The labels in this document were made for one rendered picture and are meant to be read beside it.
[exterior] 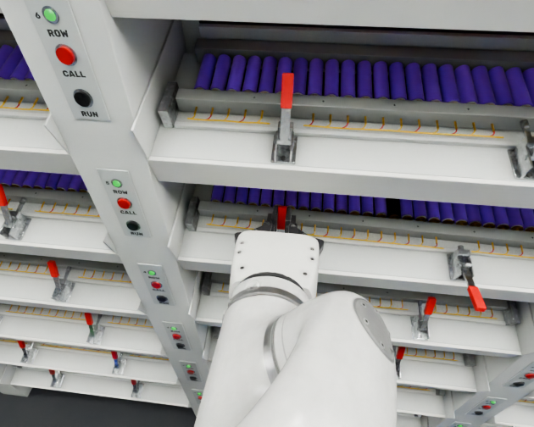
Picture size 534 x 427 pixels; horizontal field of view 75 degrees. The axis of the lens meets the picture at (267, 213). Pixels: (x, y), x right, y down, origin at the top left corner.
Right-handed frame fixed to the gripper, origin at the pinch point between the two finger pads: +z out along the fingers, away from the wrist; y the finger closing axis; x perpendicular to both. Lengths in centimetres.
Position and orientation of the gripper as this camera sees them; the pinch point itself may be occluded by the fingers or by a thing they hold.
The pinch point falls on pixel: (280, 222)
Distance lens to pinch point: 49.4
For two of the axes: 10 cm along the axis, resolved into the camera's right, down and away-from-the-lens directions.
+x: 0.3, -8.5, -5.3
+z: 1.1, -5.2, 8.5
